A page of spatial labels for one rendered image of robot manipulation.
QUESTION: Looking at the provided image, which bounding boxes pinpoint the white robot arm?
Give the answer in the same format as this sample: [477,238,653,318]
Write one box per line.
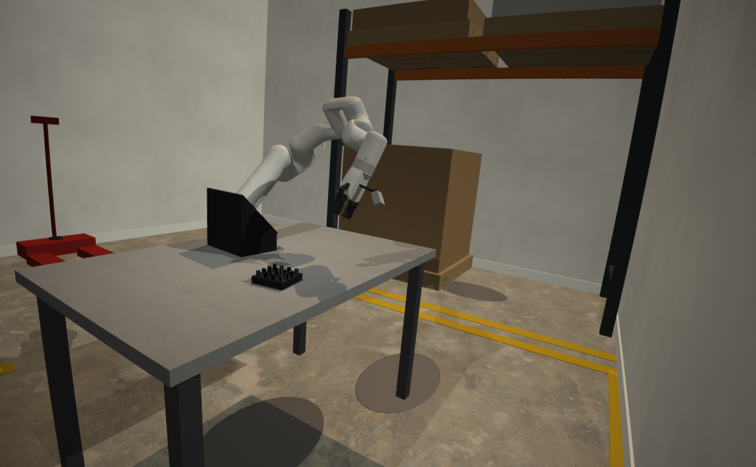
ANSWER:
[236,97,387,209]

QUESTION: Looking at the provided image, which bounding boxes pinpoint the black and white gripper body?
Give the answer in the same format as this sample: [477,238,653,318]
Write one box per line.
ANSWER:
[340,166,372,203]

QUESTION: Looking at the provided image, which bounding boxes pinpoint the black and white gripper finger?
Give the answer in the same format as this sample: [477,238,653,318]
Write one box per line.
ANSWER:
[331,183,350,215]
[342,199,361,220]

